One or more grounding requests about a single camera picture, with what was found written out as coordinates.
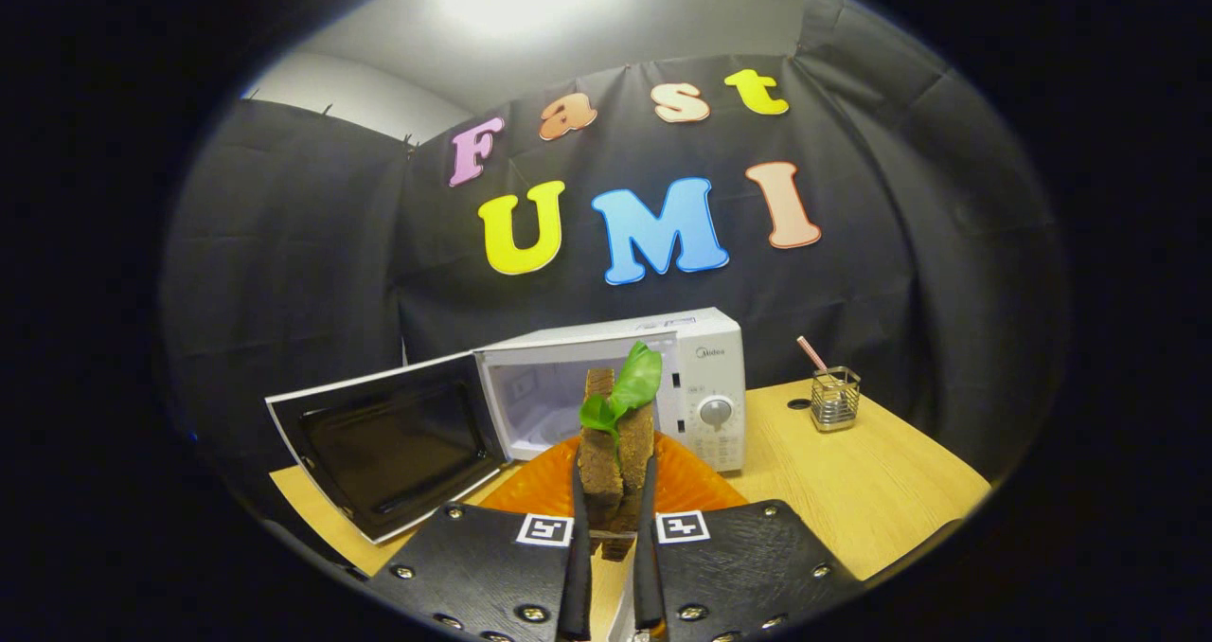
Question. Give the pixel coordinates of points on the pink straw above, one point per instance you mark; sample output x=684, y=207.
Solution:
x=811, y=353

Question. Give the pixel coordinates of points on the white microwave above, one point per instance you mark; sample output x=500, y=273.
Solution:
x=710, y=377

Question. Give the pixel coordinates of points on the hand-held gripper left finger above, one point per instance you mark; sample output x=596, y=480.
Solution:
x=578, y=576

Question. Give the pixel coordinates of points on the brown bread sandwich with lettuce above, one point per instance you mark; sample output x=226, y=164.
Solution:
x=601, y=472

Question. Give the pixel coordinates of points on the black backdrop cloth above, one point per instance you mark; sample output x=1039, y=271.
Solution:
x=284, y=273

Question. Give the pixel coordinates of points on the metal mesh holder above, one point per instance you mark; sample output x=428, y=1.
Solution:
x=835, y=405

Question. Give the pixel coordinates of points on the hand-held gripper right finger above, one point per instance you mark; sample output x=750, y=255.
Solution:
x=646, y=576

